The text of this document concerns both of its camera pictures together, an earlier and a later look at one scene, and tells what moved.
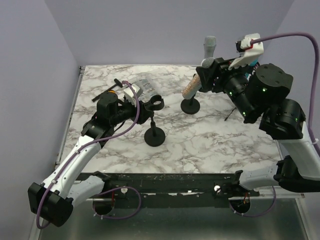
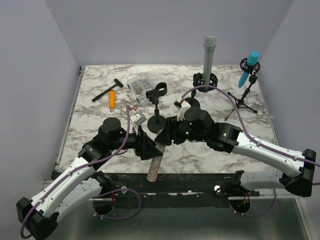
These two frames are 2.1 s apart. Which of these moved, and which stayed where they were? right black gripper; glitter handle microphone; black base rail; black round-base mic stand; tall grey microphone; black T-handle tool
Moved: glitter handle microphone; right black gripper; black round-base mic stand
Stayed: tall grey microphone; black base rail; black T-handle tool
